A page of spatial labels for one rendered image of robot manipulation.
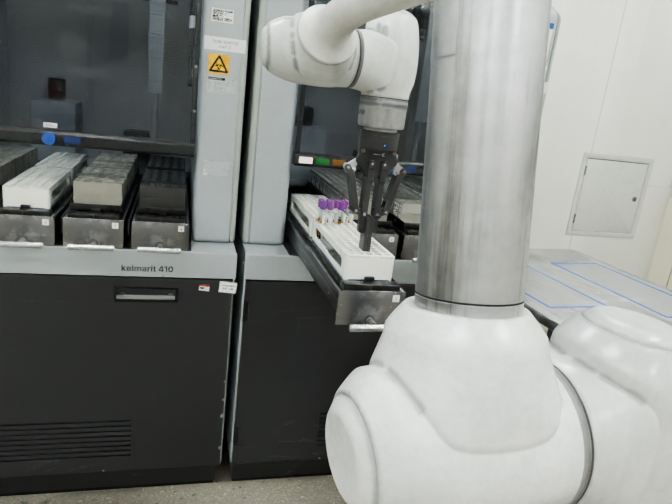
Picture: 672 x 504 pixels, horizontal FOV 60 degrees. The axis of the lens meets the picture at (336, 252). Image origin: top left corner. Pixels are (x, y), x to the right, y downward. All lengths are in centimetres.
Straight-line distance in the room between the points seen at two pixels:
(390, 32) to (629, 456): 76
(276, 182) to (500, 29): 111
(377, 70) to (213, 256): 68
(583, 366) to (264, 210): 110
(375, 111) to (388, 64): 8
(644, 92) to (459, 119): 302
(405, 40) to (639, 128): 256
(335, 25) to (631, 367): 63
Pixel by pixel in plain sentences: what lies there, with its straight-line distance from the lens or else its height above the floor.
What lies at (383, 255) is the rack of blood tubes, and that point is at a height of 87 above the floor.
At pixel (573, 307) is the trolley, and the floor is 82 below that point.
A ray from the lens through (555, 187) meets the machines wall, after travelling 327.
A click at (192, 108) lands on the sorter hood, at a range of 150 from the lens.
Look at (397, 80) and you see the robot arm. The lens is 107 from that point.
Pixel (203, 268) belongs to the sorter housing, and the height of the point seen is 69.
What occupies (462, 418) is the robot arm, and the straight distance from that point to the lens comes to 50.
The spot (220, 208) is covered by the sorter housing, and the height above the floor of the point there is 83.
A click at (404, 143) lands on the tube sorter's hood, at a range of 162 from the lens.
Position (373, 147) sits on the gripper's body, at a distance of 109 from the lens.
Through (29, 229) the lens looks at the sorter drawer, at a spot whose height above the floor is 77.
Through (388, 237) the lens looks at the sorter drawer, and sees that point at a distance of 157.
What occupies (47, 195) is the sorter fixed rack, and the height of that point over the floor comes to 85.
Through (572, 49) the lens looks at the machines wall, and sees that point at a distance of 322.
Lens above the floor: 116
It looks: 16 degrees down
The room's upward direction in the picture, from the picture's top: 7 degrees clockwise
